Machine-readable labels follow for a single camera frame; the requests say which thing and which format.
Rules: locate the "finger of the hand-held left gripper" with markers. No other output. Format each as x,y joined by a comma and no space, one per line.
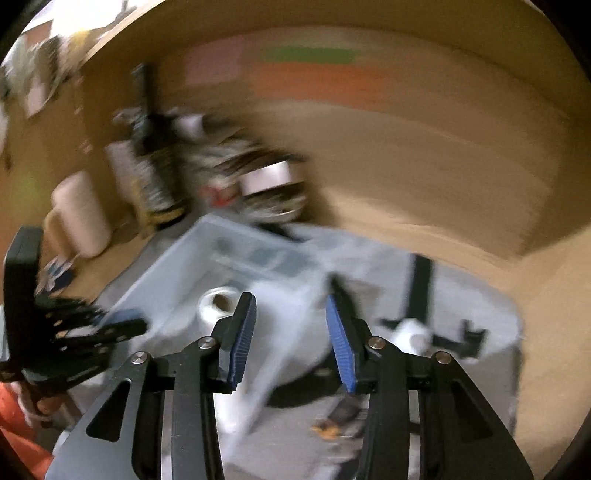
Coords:
123,316
117,330

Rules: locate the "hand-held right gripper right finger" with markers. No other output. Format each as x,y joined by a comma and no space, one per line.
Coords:
340,346

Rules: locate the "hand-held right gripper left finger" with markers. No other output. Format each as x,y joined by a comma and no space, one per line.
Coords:
241,344

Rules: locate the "white handheld massager device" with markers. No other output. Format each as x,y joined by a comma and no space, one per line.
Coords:
207,316

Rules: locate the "white charger plug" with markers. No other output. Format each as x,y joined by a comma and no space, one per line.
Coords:
411,339

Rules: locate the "clear plastic bin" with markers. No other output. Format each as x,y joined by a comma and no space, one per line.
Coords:
258,258

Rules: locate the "person's left forearm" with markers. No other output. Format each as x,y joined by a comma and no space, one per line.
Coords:
16,434

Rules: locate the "person's left hand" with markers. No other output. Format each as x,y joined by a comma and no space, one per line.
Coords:
40,404

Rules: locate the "beige cylindrical flask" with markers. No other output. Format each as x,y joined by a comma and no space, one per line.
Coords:
81,217

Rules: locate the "grey patterned mat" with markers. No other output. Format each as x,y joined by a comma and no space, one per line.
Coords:
475,332

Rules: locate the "bowl of small trinkets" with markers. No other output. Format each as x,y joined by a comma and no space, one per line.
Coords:
277,207

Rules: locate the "dark wine bottle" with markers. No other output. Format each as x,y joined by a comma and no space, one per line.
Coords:
150,152

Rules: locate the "pink card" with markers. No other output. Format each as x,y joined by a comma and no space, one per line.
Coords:
268,177

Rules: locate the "stack of small boxes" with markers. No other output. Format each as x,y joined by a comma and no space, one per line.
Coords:
217,157

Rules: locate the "orange sticky note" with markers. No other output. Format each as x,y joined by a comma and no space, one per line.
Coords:
318,85

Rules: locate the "pink sticky note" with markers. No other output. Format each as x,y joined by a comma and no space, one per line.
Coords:
214,62

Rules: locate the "wooden shelf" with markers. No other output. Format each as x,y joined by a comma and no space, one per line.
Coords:
120,39

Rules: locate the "green sticky note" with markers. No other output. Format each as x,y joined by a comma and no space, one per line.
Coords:
309,55

